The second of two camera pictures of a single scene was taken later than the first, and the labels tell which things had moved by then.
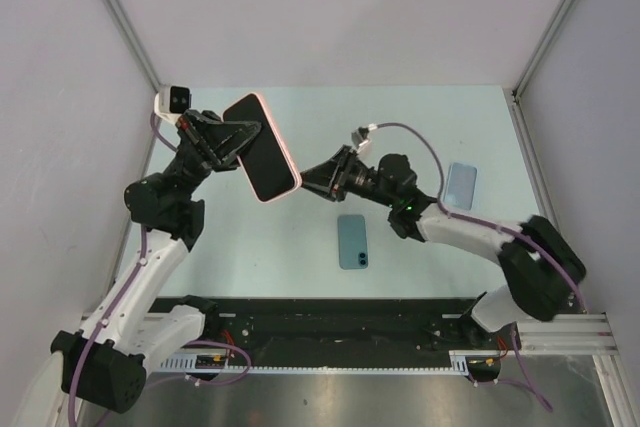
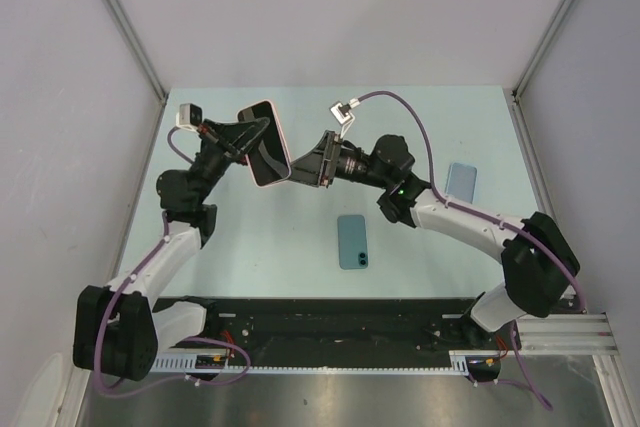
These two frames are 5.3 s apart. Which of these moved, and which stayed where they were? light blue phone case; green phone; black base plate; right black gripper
Moved: right black gripper
Stayed: black base plate; light blue phone case; green phone
